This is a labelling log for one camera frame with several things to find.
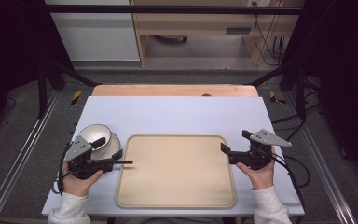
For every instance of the yellow black tape marker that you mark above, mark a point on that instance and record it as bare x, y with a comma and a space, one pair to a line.
275, 98
76, 97

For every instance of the wooden table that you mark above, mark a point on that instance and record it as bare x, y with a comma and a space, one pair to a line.
167, 90

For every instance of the wooden desk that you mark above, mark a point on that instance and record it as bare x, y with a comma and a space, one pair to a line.
199, 23

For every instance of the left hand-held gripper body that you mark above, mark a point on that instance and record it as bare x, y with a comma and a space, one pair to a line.
78, 153

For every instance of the black curtain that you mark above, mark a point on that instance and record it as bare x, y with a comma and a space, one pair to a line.
9, 46
345, 62

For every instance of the person's right hand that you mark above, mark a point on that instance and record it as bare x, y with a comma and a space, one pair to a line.
262, 178

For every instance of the thin black stick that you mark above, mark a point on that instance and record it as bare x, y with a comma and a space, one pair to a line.
126, 162

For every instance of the black metal stand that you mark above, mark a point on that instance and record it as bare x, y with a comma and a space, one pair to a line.
300, 93
42, 90

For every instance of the beige tray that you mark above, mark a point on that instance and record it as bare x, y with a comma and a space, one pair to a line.
177, 174

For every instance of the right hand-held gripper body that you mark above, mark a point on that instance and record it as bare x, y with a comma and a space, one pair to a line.
256, 157

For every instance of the person's left hand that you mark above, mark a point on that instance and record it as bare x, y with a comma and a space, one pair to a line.
76, 186

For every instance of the white bowl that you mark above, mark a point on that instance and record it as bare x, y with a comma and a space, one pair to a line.
93, 132

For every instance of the aluminium floor rail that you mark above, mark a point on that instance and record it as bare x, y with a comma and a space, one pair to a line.
18, 155
323, 168

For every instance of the black metal frame bar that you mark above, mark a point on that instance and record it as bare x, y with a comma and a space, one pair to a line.
167, 9

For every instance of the white cabinet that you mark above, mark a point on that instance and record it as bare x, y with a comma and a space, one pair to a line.
99, 37

